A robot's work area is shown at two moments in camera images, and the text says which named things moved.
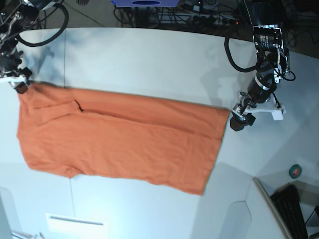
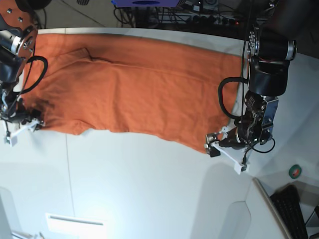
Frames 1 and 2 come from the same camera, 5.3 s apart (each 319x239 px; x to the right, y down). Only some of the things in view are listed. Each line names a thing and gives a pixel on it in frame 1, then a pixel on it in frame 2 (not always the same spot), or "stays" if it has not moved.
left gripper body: [9, 71] to [30, 119]
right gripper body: [259, 98] to [217, 143]
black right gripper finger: [237, 124] to [214, 152]
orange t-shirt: [65, 131] to [179, 87]
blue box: [145, 3] stays
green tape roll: [295, 171] stays
